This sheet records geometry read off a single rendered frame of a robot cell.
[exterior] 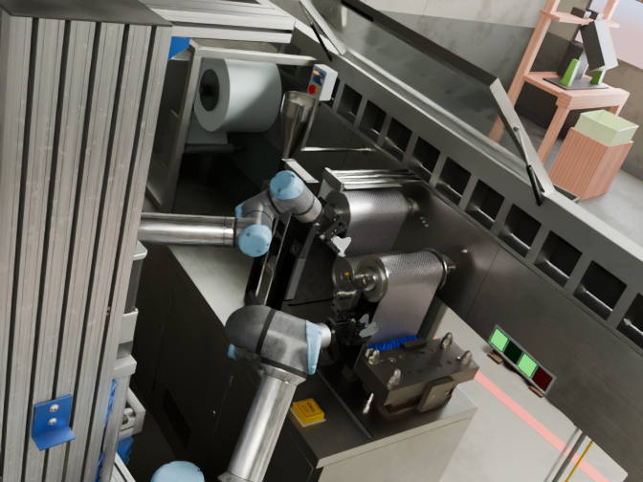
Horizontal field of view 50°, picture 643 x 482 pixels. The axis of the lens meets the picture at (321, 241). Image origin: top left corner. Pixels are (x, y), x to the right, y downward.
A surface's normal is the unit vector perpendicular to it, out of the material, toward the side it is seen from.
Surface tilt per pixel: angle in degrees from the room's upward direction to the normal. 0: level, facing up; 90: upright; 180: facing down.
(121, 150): 90
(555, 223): 90
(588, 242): 90
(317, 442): 0
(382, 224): 92
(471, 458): 0
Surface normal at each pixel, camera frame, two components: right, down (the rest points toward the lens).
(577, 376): -0.80, 0.07
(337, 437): 0.27, -0.84
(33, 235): 0.63, 0.53
